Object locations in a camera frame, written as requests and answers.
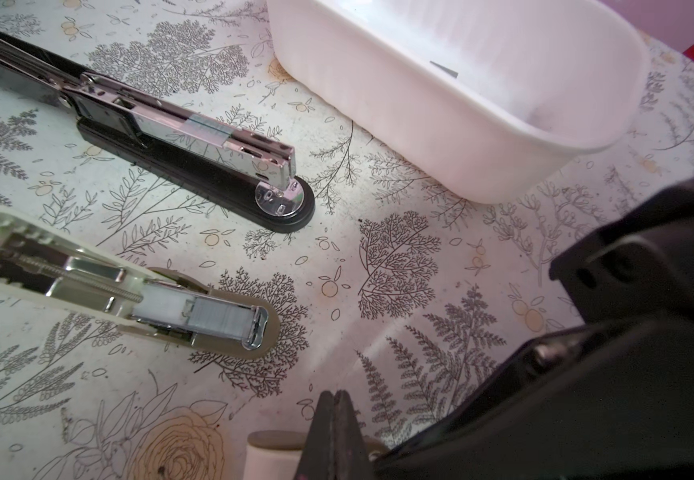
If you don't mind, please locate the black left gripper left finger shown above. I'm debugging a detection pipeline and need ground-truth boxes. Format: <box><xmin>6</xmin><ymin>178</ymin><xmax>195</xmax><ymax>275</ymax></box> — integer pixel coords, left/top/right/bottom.
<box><xmin>294</xmin><ymin>391</ymin><xmax>335</xmax><ymax>480</ymax></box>

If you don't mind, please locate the black stapler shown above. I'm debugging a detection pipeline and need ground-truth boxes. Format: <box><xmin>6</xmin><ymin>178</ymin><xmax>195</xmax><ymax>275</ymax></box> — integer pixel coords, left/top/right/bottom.
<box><xmin>0</xmin><ymin>32</ymin><xmax>316</xmax><ymax>233</ymax></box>

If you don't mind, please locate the staple strip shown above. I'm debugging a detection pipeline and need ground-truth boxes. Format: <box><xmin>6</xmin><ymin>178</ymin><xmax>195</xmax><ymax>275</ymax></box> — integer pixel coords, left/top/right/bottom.
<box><xmin>242</xmin><ymin>430</ymin><xmax>308</xmax><ymax>480</ymax></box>
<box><xmin>0</xmin><ymin>206</ymin><xmax>282</xmax><ymax>360</ymax></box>

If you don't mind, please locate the white plastic tray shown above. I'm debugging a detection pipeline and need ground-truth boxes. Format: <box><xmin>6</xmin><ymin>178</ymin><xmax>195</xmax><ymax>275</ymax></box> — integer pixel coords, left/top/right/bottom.
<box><xmin>268</xmin><ymin>1</ymin><xmax>651</xmax><ymax>204</ymax></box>

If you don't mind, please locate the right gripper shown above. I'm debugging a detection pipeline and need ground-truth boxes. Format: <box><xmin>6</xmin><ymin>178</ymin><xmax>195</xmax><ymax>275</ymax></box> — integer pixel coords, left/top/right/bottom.
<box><xmin>374</xmin><ymin>178</ymin><xmax>694</xmax><ymax>479</ymax></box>

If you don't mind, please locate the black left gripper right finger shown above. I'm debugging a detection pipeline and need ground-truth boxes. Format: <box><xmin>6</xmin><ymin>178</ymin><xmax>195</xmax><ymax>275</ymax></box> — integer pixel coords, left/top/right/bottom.
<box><xmin>333</xmin><ymin>390</ymin><xmax>375</xmax><ymax>480</ymax></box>

